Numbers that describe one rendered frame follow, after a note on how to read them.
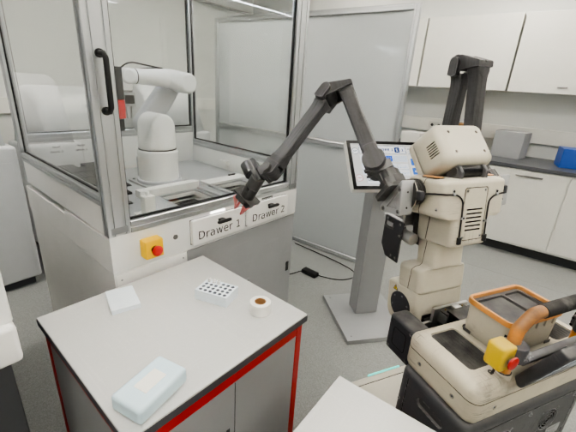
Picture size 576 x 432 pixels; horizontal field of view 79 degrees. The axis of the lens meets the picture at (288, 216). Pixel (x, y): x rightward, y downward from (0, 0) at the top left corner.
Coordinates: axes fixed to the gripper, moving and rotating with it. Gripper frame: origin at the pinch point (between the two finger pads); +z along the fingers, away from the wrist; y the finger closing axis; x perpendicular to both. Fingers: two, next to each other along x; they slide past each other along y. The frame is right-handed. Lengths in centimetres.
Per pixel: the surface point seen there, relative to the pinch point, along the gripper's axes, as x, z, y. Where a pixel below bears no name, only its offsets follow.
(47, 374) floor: 59, 123, 20
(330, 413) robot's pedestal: 49, -22, -69
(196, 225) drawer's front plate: 13.3, 11.1, 6.9
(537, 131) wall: -356, -57, -91
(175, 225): 21.7, 10.7, 10.6
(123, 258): 43.7, 16.9, 10.1
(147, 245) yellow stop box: 36.9, 10.6, 7.7
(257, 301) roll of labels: 27.3, -2.9, -35.1
